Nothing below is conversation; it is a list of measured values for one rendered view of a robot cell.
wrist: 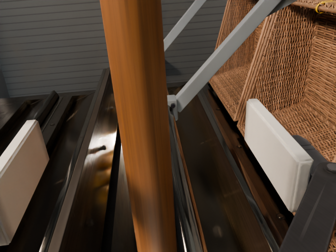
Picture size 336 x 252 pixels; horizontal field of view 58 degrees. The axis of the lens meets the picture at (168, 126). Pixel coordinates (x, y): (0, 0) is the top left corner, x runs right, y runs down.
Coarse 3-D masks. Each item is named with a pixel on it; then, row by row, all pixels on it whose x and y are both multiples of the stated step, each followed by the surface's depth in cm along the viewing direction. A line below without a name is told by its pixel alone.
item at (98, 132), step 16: (112, 96) 151; (96, 112) 113; (112, 112) 141; (96, 128) 106; (112, 128) 133; (96, 144) 101; (112, 144) 126; (80, 160) 85; (96, 160) 96; (80, 176) 78; (96, 176) 92; (80, 192) 76; (96, 192) 89; (64, 208) 68; (80, 208) 73; (96, 208) 85; (64, 224) 63; (80, 224) 71; (96, 224) 82; (64, 240) 61; (80, 240) 69; (96, 240) 79
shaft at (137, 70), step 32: (128, 0) 14; (160, 0) 15; (128, 32) 14; (160, 32) 15; (128, 64) 15; (160, 64) 16; (128, 96) 16; (160, 96) 16; (128, 128) 17; (160, 128) 17; (128, 160) 18; (160, 160) 18; (160, 192) 19; (160, 224) 20
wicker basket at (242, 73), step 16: (256, 0) 156; (224, 16) 158; (240, 16) 159; (224, 32) 162; (256, 32) 162; (272, 32) 110; (288, 32) 126; (240, 48) 167; (256, 48) 113; (304, 48) 114; (224, 64) 170; (240, 64) 171; (224, 80) 163; (240, 80) 157; (224, 96) 147; (240, 96) 141
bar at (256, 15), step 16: (272, 0) 52; (288, 0) 53; (192, 16) 98; (256, 16) 53; (176, 32) 100; (240, 32) 54; (224, 48) 55; (208, 64) 56; (192, 80) 58; (208, 80) 58; (176, 96) 60; (192, 96) 59; (176, 112) 60; (176, 128) 51; (176, 144) 45; (176, 160) 41; (176, 176) 38; (176, 192) 36; (192, 192) 36; (176, 208) 34; (192, 208) 33; (176, 224) 32; (192, 224) 31; (176, 240) 30; (192, 240) 29
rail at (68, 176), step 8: (104, 72) 159; (96, 88) 138; (96, 96) 129; (88, 112) 115; (88, 120) 108; (80, 136) 98; (80, 144) 93; (72, 160) 86; (72, 168) 82; (64, 184) 76; (64, 192) 73; (56, 200) 71; (56, 208) 68; (56, 216) 66; (48, 224) 64; (48, 232) 62; (48, 240) 60; (40, 248) 59
